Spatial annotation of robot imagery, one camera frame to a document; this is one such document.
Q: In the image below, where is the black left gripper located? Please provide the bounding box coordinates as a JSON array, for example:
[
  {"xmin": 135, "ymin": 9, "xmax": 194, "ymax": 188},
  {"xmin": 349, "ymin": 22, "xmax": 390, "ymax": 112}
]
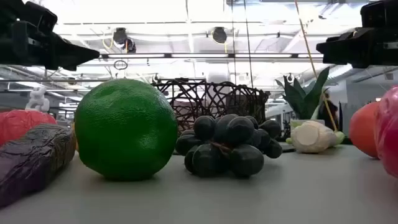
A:
[{"xmin": 0, "ymin": 0, "xmax": 101, "ymax": 72}]

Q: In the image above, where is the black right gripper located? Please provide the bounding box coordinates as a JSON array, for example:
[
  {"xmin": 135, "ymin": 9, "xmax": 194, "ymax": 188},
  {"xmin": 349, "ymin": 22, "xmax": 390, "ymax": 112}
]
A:
[{"xmin": 316, "ymin": 0, "xmax": 398, "ymax": 69}]

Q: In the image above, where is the pink red round fruit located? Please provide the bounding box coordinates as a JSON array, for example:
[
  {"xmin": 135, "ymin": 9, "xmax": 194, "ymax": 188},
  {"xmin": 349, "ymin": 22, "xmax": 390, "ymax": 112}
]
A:
[{"xmin": 0, "ymin": 109, "xmax": 57, "ymax": 146}]

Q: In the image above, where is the green lime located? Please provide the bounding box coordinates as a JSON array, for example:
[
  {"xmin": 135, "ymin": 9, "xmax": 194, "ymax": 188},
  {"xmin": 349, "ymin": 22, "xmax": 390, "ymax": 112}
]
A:
[{"xmin": 74, "ymin": 78, "xmax": 178, "ymax": 182}]

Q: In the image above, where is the red yellow mango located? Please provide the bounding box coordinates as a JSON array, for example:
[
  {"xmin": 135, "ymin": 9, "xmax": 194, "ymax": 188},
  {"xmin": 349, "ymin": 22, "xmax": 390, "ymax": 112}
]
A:
[{"xmin": 374, "ymin": 85, "xmax": 398, "ymax": 179}]

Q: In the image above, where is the dark purple eggplant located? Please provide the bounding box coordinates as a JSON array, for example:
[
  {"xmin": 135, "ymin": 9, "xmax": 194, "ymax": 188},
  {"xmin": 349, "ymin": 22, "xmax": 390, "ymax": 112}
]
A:
[{"xmin": 0, "ymin": 123, "xmax": 77, "ymax": 208}]

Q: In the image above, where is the dark grape bunch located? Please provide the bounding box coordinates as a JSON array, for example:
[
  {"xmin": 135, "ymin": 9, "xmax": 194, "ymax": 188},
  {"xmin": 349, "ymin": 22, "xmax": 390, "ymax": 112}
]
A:
[{"xmin": 175, "ymin": 113, "xmax": 283, "ymax": 179}]

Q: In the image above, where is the snake plant in white pot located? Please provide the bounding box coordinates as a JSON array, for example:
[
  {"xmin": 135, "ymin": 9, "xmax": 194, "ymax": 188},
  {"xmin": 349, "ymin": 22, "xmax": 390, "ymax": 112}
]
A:
[{"xmin": 275, "ymin": 66, "xmax": 331, "ymax": 128}]

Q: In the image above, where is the person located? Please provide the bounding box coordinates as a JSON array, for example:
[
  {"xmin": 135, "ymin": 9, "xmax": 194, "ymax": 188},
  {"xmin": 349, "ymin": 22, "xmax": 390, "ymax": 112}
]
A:
[{"xmin": 317, "ymin": 98, "xmax": 340, "ymax": 131}]

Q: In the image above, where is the yellow cable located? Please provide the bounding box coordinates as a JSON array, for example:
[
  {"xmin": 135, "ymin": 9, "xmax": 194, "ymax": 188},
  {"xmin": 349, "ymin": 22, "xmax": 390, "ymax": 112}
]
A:
[{"xmin": 294, "ymin": 0, "xmax": 339, "ymax": 131}]

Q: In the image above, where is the black hanging ring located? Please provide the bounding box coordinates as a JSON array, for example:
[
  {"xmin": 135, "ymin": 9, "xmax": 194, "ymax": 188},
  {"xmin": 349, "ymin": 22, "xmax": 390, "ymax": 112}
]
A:
[{"xmin": 113, "ymin": 59, "xmax": 129, "ymax": 71}]

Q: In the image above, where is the black ceiling cable reel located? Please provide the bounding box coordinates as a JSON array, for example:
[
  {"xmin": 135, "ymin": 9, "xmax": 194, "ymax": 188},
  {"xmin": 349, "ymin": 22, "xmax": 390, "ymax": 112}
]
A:
[
  {"xmin": 111, "ymin": 27, "xmax": 137, "ymax": 54},
  {"xmin": 211, "ymin": 26, "xmax": 228, "ymax": 44}
]

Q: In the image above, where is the black wire basket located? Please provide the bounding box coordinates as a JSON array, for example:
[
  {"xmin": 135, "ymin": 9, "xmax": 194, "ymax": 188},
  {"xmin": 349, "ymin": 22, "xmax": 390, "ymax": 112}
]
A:
[{"xmin": 151, "ymin": 77, "xmax": 270, "ymax": 133}]

